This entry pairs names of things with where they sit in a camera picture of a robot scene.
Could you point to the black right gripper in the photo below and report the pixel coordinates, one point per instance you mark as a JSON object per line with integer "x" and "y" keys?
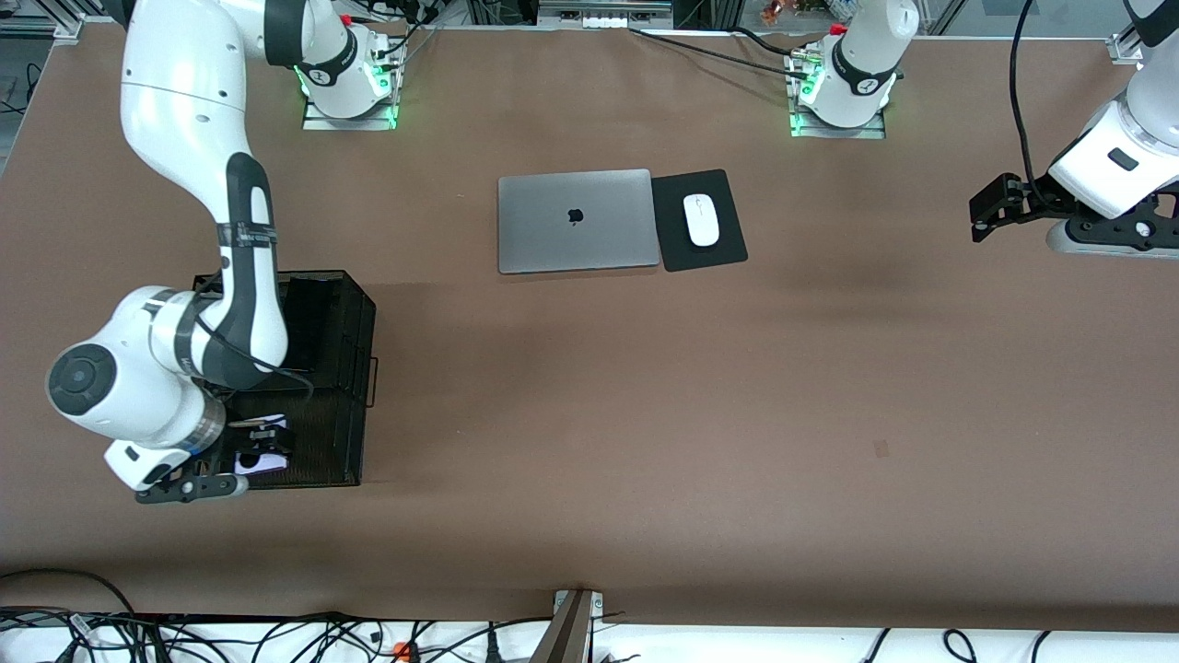
{"x": 241, "y": 440}

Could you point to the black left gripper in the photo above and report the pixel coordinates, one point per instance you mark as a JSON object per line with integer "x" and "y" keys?
{"x": 1033, "y": 201}

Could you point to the lavender flip phone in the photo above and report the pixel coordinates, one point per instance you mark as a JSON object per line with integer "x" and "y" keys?
{"x": 262, "y": 466}

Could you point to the black slab smartphone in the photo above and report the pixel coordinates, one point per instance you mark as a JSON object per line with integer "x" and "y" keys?
{"x": 302, "y": 318}

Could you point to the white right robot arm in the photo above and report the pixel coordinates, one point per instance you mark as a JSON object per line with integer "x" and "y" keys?
{"x": 175, "y": 101}

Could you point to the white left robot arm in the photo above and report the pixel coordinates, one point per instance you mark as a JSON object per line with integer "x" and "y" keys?
{"x": 1087, "y": 180}

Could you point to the black mesh two-tier tray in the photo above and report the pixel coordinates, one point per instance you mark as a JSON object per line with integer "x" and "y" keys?
{"x": 336, "y": 433}

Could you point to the black mouse pad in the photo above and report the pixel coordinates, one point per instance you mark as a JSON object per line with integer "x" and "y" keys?
{"x": 728, "y": 239}

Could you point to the white computer mouse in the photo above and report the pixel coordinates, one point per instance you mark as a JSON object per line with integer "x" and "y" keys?
{"x": 701, "y": 221}

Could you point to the silver closed laptop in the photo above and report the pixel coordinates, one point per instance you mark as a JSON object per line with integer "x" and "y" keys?
{"x": 553, "y": 230}

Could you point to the white power strip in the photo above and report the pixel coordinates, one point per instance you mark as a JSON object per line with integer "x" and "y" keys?
{"x": 603, "y": 18}

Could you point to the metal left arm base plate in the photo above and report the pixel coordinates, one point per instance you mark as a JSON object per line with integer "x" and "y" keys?
{"x": 829, "y": 133}

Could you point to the aluminium corner bracket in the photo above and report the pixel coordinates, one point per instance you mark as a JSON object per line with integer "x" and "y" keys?
{"x": 1119, "y": 48}

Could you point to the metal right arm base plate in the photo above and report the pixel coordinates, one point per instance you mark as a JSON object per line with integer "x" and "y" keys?
{"x": 322, "y": 123}

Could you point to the grey metal camera post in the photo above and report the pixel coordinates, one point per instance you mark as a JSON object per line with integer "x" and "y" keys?
{"x": 566, "y": 631}

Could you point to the aluminium frame rail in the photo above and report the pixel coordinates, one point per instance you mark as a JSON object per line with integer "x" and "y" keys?
{"x": 37, "y": 28}

